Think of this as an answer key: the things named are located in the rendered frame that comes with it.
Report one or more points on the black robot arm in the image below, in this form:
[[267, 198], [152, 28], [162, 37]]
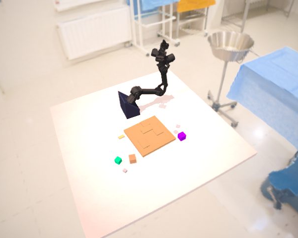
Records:
[[136, 91]]

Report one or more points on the small green cube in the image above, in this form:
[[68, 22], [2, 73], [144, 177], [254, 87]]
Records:
[[118, 160]]

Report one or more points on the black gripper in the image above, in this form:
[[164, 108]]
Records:
[[161, 56]]

